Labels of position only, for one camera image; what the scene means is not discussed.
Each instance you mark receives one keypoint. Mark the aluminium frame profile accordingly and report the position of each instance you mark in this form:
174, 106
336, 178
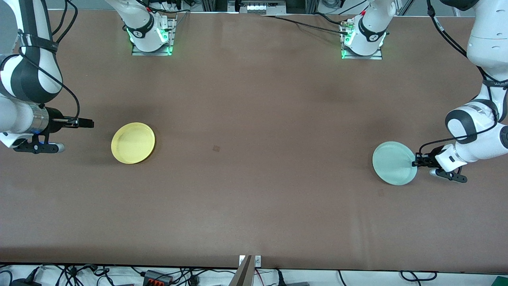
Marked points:
214, 4

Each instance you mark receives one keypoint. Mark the pale green round plate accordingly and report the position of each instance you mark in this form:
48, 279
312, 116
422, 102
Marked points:
393, 163

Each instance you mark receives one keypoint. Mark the black power adapter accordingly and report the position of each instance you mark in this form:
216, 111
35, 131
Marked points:
25, 283

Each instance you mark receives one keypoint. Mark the yellow round plate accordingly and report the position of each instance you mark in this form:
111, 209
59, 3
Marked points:
133, 143

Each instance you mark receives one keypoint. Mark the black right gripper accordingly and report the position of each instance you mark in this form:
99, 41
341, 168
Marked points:
56, 122

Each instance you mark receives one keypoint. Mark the white metal bracket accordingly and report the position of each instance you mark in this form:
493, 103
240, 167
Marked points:
258, 260

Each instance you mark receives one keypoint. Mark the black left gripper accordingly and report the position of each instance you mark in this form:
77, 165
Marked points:
429, 157

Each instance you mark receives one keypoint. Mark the grey support post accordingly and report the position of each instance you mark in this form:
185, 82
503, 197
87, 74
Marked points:
243, 274

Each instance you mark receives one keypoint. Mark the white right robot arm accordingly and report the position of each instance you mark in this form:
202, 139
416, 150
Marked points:
24, 79

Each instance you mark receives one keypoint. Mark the grey electronics box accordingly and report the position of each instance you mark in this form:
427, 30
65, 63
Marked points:
262, 7

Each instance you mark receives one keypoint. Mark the black power strip orange switches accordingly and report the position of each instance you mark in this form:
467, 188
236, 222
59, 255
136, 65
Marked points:
156, 277

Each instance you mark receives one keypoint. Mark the green board corner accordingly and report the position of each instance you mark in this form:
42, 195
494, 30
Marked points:
501, 283

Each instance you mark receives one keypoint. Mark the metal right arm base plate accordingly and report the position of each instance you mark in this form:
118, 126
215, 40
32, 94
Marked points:
174, 35

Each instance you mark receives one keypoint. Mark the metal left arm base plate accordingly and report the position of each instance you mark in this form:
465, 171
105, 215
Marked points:
379, 57

